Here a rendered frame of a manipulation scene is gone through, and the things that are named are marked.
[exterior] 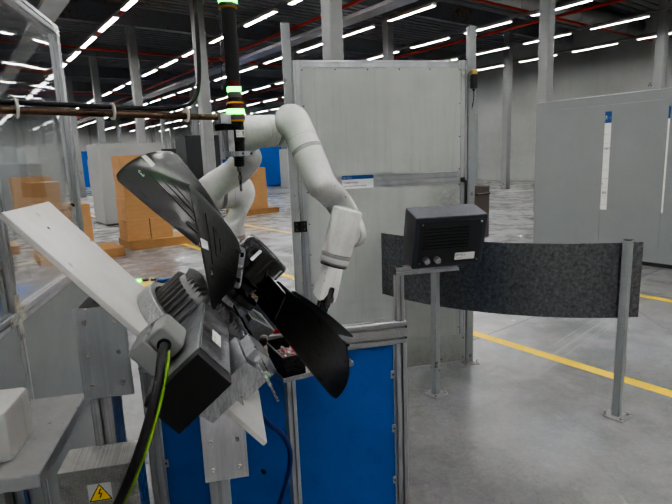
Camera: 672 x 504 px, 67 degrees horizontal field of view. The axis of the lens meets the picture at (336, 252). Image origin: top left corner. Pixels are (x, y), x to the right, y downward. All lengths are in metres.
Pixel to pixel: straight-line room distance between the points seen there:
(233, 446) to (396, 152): 2.35
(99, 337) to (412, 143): 2.49
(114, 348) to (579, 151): 6.74
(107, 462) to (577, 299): 2.39
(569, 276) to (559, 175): 4.68
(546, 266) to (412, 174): 1.01
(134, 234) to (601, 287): 7.81
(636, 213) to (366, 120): 4.59
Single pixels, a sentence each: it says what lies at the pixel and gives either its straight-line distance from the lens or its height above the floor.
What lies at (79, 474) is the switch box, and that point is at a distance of 1.23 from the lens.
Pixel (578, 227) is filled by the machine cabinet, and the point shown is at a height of 0.40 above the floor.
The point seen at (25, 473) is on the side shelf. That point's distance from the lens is 1.23.
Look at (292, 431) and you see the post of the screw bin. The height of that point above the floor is 0.61.
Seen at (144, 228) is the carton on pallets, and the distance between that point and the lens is 9.46.
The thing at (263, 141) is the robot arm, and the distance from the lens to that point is 1.62.
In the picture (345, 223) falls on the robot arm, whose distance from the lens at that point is 1.38.
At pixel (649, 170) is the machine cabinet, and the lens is 7.05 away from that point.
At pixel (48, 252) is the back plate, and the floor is 1.28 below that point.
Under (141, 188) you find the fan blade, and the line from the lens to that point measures 1.18.
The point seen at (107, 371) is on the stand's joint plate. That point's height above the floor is 1.01.
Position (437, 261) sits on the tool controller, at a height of 1.07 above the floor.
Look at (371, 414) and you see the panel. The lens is 1.94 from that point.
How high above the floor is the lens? 1.44
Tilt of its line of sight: 11 degrees down
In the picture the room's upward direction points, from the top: 2 degrees counter-clockwise
